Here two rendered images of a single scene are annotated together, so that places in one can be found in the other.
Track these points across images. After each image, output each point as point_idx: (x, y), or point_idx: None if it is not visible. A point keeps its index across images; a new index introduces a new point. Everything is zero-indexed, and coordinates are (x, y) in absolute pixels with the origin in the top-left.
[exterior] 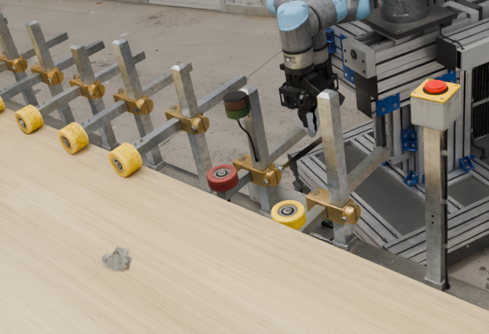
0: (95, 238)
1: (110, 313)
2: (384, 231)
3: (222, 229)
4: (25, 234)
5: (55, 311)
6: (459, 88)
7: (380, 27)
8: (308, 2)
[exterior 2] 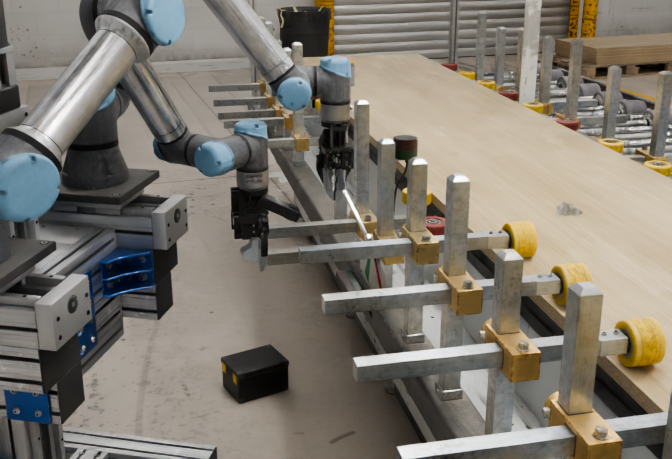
0: (581, 226)
1: (586, 195)
2: None
3: (472, 200)
4: (654, 250)
5: (629, 206)
6: None
7: (145, 180)
8: (303, 70)
